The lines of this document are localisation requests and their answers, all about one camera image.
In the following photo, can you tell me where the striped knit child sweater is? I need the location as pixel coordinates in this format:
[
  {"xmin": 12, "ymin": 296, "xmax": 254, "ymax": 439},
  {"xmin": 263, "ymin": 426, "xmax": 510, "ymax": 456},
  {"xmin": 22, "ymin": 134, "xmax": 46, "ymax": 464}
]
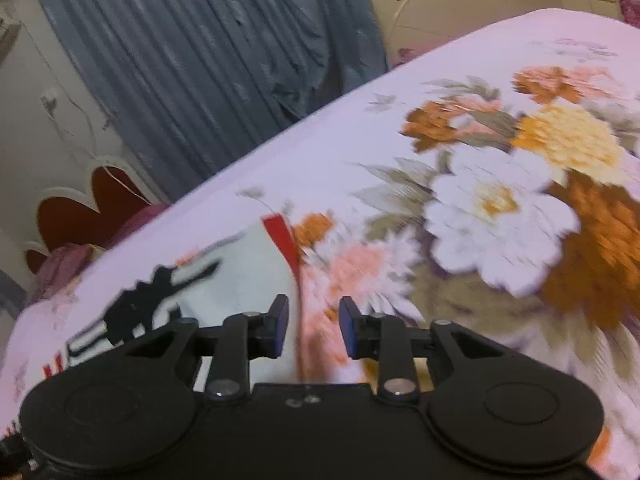
[{"xmin": 42, "ymin": 214, "xmax": 299, "ymax": 385}]

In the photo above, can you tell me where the pink floral bed sheet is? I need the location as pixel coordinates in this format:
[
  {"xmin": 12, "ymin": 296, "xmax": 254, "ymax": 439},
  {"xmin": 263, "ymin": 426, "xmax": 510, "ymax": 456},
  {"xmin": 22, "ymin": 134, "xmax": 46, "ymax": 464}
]
[{"xmin": 1, "ymin": 10, "xmax": 639, "ymax": 479}]

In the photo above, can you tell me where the purple pink pillow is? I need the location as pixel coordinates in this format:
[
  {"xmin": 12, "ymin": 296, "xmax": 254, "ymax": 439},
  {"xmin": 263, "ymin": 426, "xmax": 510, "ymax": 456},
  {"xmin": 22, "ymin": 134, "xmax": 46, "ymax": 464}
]
[{"xmin": 25, "ymin": 204, "xmax": 168, "ymax": 306}]

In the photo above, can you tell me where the red white scalloped headboard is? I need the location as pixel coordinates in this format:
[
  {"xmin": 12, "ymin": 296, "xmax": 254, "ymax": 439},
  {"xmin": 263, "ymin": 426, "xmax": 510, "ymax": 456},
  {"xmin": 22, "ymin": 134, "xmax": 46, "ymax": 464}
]
[{"xmin": 23, "ymin": 156, "xmax": 167, "ymax": 274}]

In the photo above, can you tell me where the blue-grey curtain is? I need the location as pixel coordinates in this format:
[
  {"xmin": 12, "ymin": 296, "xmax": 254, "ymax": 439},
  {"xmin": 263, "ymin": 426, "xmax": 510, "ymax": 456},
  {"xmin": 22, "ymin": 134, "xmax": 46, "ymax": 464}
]
[{"xmin": 39, "ymin": 0, "xmax": 387, "ymax": 200}]

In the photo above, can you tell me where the white hanging cable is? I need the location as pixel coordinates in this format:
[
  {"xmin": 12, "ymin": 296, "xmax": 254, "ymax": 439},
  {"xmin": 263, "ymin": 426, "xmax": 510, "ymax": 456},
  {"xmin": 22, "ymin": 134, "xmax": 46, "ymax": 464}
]
[{"xmin": 39, "ymin": 86, "xmax": 151, "ymax": 206}]

